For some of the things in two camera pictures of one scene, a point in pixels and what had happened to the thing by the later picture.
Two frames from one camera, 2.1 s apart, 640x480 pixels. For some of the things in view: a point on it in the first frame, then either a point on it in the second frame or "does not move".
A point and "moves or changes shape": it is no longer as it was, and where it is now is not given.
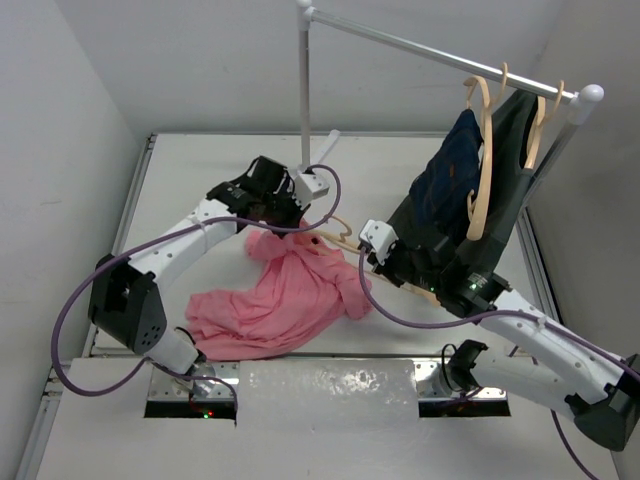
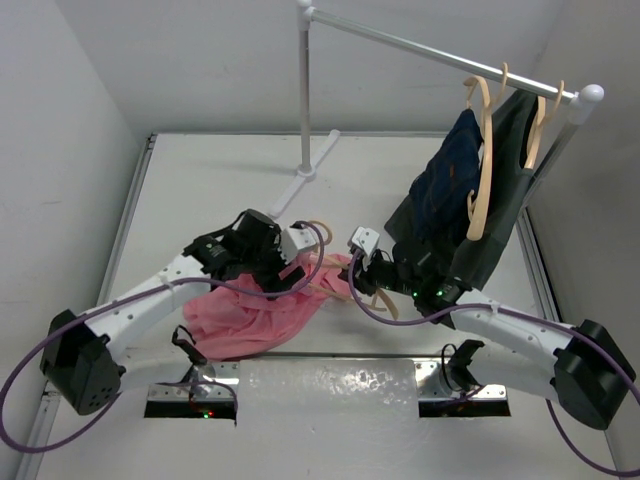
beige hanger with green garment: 537,126 does not move
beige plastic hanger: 325,237 to 338,265
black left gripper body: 280,207 to 264,263
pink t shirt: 296,281 moves or changes shape
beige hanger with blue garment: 478,227 does not move
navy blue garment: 439,197 does not move
